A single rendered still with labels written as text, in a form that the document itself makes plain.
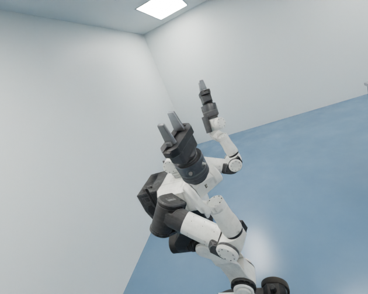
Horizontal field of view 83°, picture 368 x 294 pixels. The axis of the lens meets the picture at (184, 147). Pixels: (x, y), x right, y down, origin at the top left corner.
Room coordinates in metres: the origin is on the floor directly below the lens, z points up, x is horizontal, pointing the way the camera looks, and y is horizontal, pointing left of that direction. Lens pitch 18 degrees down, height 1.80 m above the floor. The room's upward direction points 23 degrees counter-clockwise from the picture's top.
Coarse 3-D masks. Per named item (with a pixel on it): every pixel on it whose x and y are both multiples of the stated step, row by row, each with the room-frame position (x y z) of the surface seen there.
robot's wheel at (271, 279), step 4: (272, 276) 1.14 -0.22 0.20; (264, 280) 1.15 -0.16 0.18; (268, 280) 1.13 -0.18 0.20; (272, 280) 1.11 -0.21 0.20; (276, 280) 1.10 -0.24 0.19; (280, 280) 1.10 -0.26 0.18; (284, 280) 1.11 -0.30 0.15; (264, 284) 1.12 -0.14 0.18; (284, 284) 1.08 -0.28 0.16; (288, 288) 1.07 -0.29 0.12; (288, 292) 1.07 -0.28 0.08
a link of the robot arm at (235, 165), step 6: (210, 162) 1.11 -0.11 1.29; (216, 162) 1.11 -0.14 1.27; (222, 162) 1.11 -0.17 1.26; (234, 162) 1.07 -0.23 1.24; (240, 162) 1.07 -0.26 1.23; (216, 168) 1.10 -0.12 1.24; (222, 168) 1.10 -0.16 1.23; (228, 168) 1.08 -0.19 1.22; (234, 168) 1.07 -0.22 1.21; (240, 168) 1.07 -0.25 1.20
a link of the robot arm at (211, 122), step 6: (204, 114) 1.16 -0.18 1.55; (210, 114) 1.13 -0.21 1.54; (216, 114) 1.14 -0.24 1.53; (204, 120) 1.13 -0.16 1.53; (210, 120) 1.13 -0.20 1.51; (216, 120) 1.10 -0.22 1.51; (222, 120) 1.11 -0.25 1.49; (204, 126) 1.13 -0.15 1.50; (210, 126) 1.13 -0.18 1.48; (216, 126) 1.10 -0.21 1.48; (222, 126) 1.10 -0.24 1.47
